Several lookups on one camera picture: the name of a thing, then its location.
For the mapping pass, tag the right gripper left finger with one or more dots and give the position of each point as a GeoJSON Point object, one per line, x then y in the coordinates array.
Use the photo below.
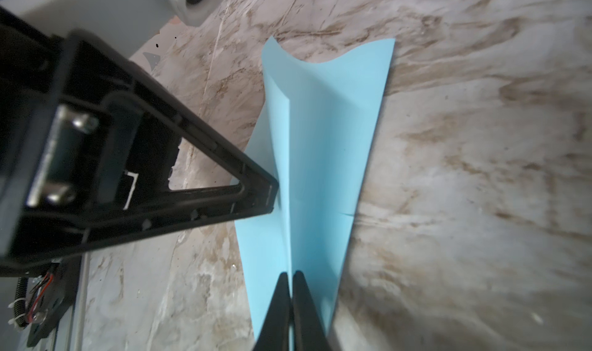
{"type": "Point", "coordinates": [274, 335]}

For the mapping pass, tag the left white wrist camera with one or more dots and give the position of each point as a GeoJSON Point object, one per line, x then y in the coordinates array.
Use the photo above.
{"type": "Point", "coordinates": [123, 24]}

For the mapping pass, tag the aluminium front rail frame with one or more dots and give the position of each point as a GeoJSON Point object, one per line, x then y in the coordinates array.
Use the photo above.
{"type": "Point", "coordinates": [70, 331]}

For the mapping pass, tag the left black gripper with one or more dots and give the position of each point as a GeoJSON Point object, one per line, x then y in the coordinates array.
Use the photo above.
{"type": "Point", "coordinates": [95, 153]}

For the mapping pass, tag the light blue paper sheet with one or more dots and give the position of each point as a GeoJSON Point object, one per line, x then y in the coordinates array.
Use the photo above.
{"type": "Point", "coordinates": [314, 134]}

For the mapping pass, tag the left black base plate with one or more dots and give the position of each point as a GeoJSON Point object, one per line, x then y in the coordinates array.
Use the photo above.
{"type": "Point", "coordinates": [53, 297]}

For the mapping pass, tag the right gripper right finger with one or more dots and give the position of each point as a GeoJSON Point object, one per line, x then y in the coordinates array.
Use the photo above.
{"type": "Point", "coordinates": [308, 331]}

